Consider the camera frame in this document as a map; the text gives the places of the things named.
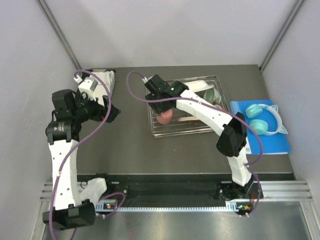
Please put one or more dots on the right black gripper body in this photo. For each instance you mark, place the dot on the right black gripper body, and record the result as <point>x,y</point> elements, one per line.
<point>159,107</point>

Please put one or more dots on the pink plastic cup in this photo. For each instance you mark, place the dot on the pink plastic cup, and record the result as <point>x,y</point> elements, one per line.
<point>165,117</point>

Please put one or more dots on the white blue-rimmed plate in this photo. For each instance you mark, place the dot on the white blue-rimmed plate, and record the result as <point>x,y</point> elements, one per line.
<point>199,85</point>

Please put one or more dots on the metal wire dish rack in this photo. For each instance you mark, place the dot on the metal wire dish rack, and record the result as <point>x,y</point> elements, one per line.
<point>174,127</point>

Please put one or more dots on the pink cream floral plate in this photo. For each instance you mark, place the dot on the pink cream floral plate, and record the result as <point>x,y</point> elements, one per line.
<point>188,118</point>

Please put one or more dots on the green ceramic bowl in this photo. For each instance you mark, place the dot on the green ceramic bowl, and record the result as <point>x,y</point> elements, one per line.
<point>212,96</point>

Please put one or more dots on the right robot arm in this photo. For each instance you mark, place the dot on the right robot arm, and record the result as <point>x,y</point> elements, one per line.
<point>232,133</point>

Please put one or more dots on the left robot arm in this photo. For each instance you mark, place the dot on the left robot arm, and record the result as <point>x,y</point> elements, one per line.
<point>72,209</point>

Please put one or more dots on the black tray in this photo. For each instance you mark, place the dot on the black tray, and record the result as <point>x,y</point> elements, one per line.
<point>101,70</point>

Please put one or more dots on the aluminium rail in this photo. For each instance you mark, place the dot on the aluminium rail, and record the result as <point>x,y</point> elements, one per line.
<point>285,191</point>

